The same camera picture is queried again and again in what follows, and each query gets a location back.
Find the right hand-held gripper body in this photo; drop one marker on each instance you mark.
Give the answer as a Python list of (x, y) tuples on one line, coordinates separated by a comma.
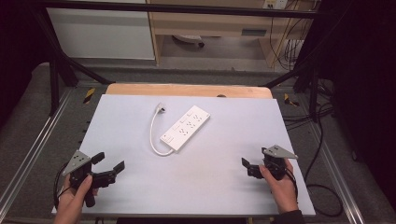
[(275, 163)]

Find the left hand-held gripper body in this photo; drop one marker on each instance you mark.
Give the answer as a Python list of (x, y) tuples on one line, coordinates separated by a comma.
[(77, 161)]

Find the person's right hand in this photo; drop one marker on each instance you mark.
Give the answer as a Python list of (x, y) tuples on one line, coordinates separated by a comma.
[(283, 193)]

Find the person's left hand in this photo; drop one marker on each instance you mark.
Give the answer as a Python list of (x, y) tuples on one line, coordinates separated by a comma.
[(70, 205)]

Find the yellow black striped tape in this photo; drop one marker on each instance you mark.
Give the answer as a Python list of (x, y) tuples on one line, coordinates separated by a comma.
[(89, 95), (290, 100)]

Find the white power plug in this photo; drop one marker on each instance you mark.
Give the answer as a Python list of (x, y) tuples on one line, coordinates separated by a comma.
[(161, 108)]

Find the white power strip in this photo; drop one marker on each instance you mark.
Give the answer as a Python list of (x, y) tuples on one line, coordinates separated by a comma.
[(185, 128)]

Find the wooden table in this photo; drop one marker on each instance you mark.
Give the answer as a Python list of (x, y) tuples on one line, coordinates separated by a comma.
[(186, 90)]

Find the black curtain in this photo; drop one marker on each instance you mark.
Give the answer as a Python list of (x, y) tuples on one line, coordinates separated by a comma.
[(18, 53), (364, 77)]

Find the white cabinet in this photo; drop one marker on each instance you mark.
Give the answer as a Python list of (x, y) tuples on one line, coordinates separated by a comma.
[(99, 34)]

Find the light wooden desk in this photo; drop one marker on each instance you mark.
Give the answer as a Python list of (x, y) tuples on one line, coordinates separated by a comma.
[(218, 26)]

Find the office chair base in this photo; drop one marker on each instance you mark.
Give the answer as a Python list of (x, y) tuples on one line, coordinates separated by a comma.
[(190, 39)]

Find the aluminium floor rail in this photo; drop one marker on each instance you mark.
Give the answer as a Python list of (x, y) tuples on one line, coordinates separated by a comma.
[(34, 146), (339, 180)]

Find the white wall socket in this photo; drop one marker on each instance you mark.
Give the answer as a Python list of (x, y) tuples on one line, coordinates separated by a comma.
[(275, 3)]

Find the black metal frame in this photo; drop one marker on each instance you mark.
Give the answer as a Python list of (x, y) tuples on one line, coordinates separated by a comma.
[(174, 9)]

